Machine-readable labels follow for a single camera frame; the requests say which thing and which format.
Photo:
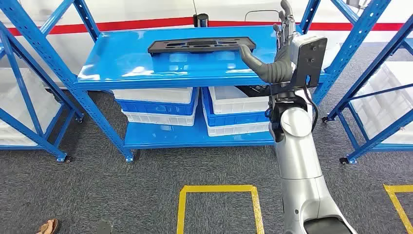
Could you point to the black plastic part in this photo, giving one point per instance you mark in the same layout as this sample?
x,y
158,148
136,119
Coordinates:
x,y
255,90

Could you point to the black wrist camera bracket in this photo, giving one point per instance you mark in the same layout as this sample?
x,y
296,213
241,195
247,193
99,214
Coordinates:
x,y
311,61

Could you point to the red barrier belt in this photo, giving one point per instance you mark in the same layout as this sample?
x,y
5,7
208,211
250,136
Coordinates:
x,y
335,26
129,25

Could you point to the blue steel shelf rack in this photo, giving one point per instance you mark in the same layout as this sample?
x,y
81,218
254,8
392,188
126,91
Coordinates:
x,y
380,138
129,64
32,134

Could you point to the tan sandal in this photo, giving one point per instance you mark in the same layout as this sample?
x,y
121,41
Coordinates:
x,y
51,224

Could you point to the black plastic bracket panel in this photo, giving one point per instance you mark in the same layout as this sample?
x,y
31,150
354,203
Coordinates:
x,y
200,45

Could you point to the translucent white crate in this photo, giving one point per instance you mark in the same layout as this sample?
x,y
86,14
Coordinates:
x,y
19,97
387,103
403,139
13,137

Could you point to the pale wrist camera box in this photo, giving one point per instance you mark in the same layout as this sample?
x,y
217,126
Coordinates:
x,y
295,48

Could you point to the person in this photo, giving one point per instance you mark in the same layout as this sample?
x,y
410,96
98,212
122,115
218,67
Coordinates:
x,y
42,231

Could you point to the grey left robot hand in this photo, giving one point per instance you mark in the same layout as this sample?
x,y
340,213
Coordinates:
x,y
104,227

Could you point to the yellow floor tape square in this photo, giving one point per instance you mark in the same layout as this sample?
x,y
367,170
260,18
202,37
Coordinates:
x,y
400,189
219,188

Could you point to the blue plastic bin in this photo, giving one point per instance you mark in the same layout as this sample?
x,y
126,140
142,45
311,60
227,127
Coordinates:
x,y
235,120
155,108

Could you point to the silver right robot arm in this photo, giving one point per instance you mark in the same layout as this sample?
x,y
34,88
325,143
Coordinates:
x,y
300,161

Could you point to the black stanchion post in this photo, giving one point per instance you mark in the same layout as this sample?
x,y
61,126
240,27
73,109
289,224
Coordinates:
x,y
202,21

